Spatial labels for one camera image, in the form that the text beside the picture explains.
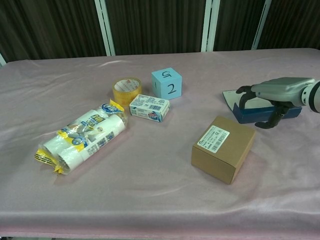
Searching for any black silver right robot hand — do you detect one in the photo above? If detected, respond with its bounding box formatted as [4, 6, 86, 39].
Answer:
[236, 77, 316, 130]

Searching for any dark blue glasses case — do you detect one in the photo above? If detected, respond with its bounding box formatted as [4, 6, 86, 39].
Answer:
[222, 89, 303, 125]

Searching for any brown labelled cardboard box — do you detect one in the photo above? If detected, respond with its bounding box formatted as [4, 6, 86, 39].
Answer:
[191, 115, 256, 185]

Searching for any white blue soap box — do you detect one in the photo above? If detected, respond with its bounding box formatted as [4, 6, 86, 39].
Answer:
[128, 94, 171, 123]

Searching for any light blue numbered cube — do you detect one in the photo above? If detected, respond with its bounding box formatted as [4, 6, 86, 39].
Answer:
[151, 67, 184, 100]

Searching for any yellow clear tape roll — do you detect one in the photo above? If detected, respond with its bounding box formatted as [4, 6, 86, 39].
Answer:
[111, 76, 143, 106]

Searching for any pink tablecloth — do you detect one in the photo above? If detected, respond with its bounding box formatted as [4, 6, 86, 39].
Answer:
[0, 47, 320, 237]

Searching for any white paper roll pack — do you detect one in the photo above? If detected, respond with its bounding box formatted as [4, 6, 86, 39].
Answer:
[33, 98, 130, 176]

